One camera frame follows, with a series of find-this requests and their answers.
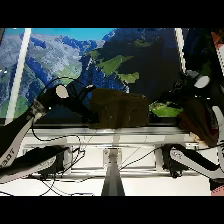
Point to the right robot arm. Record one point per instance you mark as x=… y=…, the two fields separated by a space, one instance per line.
x=201 y=82

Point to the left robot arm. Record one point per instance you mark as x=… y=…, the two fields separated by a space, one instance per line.
x=16 y=134

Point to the red-brown garment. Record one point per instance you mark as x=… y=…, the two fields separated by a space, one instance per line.
x=196 y=118

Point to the silver frame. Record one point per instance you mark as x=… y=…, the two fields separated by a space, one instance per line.
x=113 y=181

